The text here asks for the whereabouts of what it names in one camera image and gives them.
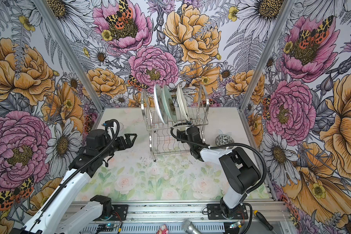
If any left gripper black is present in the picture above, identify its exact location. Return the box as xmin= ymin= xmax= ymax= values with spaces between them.
xmin=99 ymin=134 xmax=137 ymax=159

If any silver microphone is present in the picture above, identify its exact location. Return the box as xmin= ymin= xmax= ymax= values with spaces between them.
xmin=181 ymin=219 xmax=202 ymax=234

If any cream white plate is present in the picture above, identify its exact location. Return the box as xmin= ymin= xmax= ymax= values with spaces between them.
xmin=176 ymin=86 xmax=190 ymax=121

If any mint green plate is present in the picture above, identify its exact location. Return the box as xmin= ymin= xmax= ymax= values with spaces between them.
xmin=162 ymin=86 xmax=177 ymax=123

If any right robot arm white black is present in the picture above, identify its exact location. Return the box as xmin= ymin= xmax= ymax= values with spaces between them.
xmin=170 ymin=126 xmax=267 ymax=218

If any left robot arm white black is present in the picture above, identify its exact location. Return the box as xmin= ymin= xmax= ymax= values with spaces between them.
xmin=17 ymin=129 xmax=137 ymax=234

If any small red pink figure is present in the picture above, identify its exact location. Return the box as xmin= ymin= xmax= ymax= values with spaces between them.
xmin=156 ymin=224 xmax=169 ymax=234

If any black handled screwdriver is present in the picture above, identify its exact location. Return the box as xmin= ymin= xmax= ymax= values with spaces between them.
xmin=254 ymin=210 xmax=274 ymax=231

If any aluminium frame rail front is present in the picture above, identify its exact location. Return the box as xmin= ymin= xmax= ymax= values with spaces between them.
xmin=112 ymin=199 xmax=290 ymax=223

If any green circuit board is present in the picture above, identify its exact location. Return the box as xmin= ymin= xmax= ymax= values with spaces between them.
xmin=97 ymin=223 xmax=116 ymax=232

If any pink black patterned bowl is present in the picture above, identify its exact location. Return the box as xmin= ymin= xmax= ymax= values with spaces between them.
xmin=215 ymin=134 xmax=234 ymax=146

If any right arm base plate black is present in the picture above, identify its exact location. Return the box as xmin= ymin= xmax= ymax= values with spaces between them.
xmin=206 ymin=203 xmax=249 ymax=220

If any watermelon pattern plate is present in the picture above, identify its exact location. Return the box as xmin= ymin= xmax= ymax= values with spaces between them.
xmin=154 ymin=84 xmax=167 ymax=124

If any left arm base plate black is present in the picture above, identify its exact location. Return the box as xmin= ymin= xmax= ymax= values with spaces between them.
xmin=97 ymin=204 xmax=129 ymax=221

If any right black corrugated cable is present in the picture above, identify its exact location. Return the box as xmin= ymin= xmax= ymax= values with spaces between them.
xmin=170 ymin=122 xmax=267 ymax=195

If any clear glass plate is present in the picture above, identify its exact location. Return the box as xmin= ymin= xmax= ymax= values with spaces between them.
xmin=119 ymin=122 xmax=147 ymax=142

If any chrome two-tier dish rack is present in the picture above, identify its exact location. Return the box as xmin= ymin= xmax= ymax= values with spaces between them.
xmin=140 ymin=85 xmax=210 ymax=161

